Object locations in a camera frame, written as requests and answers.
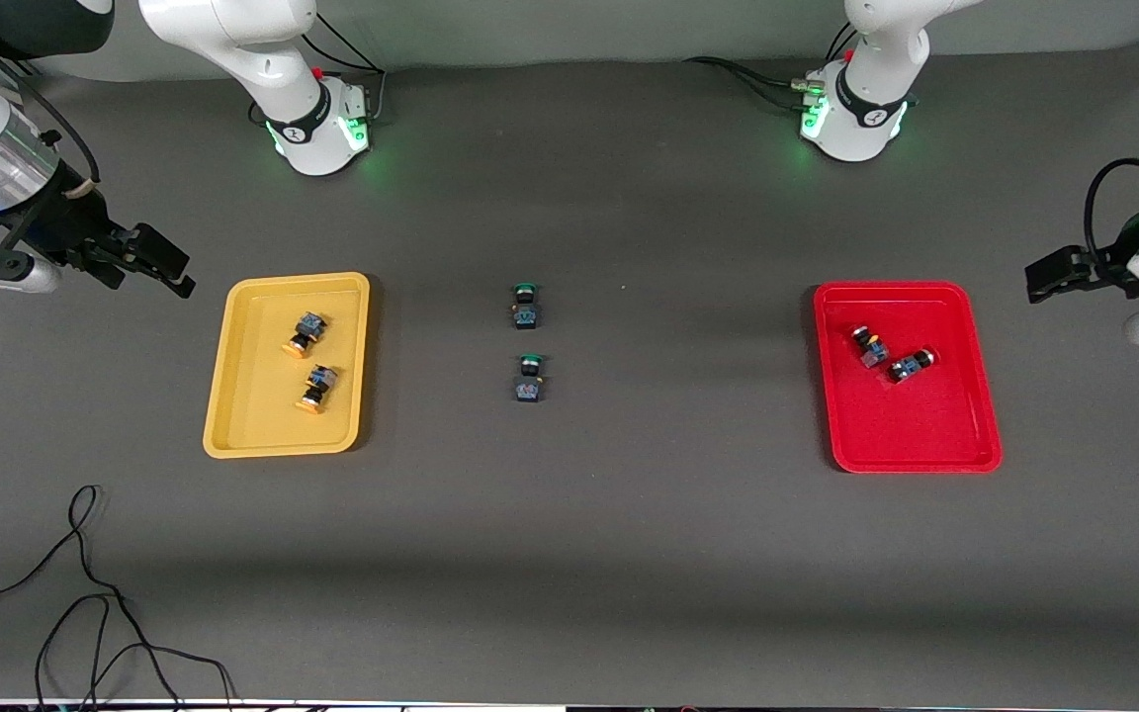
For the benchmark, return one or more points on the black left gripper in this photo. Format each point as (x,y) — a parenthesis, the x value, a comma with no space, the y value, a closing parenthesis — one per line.
(1095,267)

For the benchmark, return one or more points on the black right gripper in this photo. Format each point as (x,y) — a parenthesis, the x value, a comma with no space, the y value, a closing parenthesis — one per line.
(63,231)

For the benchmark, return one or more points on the yellow mushroom push button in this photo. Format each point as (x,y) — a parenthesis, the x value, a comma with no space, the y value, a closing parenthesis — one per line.
(307,326)
(320,381)

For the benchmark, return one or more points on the red mushroom push button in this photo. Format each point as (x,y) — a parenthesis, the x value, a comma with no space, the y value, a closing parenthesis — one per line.
(868,346)
(909,368)

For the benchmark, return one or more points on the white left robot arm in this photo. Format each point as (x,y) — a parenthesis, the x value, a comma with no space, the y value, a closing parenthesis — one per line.
(876,40)

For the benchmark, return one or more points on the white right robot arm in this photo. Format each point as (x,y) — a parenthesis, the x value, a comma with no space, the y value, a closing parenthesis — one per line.
(233,40)

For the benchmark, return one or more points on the yellow plastic tray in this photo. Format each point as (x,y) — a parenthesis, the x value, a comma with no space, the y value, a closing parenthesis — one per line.
(263,425)

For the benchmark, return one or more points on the red plastic tray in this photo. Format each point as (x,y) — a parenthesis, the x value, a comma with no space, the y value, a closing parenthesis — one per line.
(916,425)

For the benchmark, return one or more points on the green push button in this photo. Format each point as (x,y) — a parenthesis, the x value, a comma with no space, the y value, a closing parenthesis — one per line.
(528,386)
(526,314)

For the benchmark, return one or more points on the dark grey table cloth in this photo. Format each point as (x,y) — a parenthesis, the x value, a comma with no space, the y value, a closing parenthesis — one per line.
(629,554)

